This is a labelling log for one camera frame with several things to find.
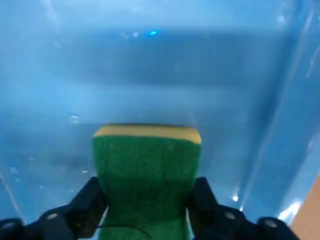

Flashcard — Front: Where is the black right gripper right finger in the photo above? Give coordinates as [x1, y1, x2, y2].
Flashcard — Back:
[188, 176, 302, 240]

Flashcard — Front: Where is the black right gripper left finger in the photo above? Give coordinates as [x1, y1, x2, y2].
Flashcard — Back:
[0, 176, 110, 240]

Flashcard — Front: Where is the green and yellow sponge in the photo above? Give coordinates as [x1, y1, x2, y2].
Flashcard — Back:
[91, 122, 203, 240]

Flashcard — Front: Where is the dark blue plastic tray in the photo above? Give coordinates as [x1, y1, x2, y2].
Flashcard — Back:
[0, 0, 320, 240]

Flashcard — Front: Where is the thin black wire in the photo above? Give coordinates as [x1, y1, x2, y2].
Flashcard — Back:
[95, 224, 153, 240]

